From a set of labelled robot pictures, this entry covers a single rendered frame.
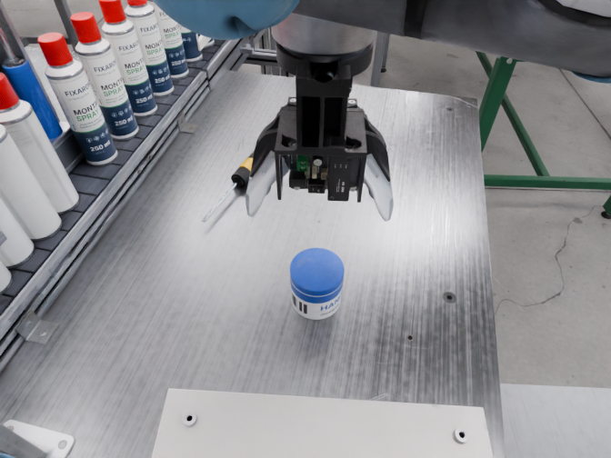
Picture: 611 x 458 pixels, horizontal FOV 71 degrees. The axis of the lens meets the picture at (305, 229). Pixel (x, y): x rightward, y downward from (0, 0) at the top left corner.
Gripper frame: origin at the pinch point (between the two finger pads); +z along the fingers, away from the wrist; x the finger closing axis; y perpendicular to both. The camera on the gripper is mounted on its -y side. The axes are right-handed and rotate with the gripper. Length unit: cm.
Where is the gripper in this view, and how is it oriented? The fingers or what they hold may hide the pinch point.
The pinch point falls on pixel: (318, 213)
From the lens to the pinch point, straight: 47.2
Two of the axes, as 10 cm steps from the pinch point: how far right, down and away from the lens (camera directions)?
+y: -0.5, 7.3, -6.8
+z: 0.0, 6.8, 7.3
